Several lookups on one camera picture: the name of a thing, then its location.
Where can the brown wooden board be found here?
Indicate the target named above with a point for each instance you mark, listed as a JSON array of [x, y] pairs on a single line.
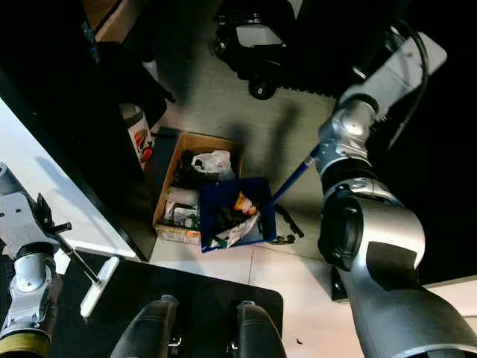
[[112, 15]]

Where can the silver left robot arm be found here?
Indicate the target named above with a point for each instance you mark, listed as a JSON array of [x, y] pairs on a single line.
[[33, 283]]

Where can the black wheeled machine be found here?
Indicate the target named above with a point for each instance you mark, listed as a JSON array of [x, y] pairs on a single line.
[[261, 33]]

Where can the yellow red snack wrapper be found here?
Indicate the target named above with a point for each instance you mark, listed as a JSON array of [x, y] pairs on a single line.
[[244, 203]]

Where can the crumpled white paper trash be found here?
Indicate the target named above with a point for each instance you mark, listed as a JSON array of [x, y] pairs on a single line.
[[182, 201]]

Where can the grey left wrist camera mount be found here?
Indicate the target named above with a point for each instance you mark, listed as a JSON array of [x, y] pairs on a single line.
[[19, 220]]

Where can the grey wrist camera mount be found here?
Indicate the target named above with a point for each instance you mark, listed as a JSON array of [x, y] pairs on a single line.
[[410, 67], [19, 220]]

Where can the grey robot left leg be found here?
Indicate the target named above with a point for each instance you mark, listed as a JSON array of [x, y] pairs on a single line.
[[156, 332]]

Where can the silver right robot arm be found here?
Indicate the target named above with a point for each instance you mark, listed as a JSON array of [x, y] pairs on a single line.
[[380, 239]]

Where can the black crumpled trash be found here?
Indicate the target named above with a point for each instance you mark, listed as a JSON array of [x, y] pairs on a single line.
[[188, 171]]

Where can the white green wrapper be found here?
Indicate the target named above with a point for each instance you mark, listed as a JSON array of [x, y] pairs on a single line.
[[238, 233]]

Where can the white plastic bag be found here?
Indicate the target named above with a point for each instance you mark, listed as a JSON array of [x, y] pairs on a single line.
[[215, 162]]

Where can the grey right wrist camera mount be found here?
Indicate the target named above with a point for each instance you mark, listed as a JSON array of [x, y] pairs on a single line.
[[410, 67]]

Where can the black ridged foam mat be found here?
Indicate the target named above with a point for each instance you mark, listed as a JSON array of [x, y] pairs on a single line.
[[313, 60]]

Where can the bottle with red label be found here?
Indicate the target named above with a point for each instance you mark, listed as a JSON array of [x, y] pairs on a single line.
[[140, 138]]

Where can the brown cardboard box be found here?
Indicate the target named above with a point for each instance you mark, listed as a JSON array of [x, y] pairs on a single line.
[[205, 140]]

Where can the black wall edge panel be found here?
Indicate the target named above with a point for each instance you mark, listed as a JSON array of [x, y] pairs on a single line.
[[67, 127]]

